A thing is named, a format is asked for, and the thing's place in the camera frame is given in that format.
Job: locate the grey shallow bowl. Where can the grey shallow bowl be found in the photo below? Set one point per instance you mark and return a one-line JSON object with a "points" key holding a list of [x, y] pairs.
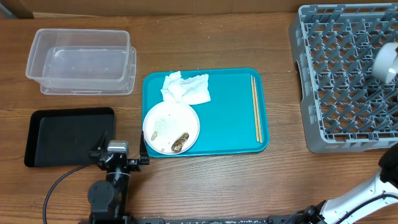
{"points": [[385, 64]]}

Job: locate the white paper napkin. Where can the white paper napkin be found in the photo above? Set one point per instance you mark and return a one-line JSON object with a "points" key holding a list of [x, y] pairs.
{"points": [[191, 91]]}

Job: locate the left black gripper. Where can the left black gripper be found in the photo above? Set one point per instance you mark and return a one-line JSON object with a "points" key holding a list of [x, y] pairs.
{"points": [[101, 144]]}

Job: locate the black plastic tray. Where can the black plastic tray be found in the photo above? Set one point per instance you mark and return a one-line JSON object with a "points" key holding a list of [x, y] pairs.
{"points": [[65, 137]]}

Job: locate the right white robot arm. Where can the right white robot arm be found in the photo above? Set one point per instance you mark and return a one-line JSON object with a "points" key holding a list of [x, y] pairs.
{"points": [[373, 194]]}

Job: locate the teal serving tray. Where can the teal serving tray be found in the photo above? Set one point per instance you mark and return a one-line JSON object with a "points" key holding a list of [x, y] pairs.
{"points": [[227, 122]]}

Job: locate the grey dishwasher rack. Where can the grey dishwasher rack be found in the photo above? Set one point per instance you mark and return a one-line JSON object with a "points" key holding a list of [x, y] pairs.
{"points": [[344, 108]]}

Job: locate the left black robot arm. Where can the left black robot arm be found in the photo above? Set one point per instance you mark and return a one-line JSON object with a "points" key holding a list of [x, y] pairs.
{"points": [[108, 197]]}

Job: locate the small tan food scrap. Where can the small tan food scrap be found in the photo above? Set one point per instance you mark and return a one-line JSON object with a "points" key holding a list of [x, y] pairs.
{"points": [[154, 135]]}

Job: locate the clear plastic storage bin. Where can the clear plastic storage bin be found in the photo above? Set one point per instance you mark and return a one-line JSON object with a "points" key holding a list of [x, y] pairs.
{"points": [[82, 62]]}

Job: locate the wooden chopstick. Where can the wooden chopstick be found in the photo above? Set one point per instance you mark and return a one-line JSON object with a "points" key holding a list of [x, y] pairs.
{"points": [[256, 105], [254, 108]]}

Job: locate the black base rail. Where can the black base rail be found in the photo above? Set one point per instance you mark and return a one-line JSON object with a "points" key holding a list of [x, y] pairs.
{"points": [[272, 219]]}

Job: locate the white round plate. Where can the white round plate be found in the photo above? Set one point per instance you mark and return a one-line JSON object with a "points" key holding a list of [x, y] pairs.
{"points": [[170, 119]]}

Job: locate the brown food scrap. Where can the brown food scrap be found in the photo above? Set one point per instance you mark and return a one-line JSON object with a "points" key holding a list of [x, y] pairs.
{"points": [[178, 144]]}

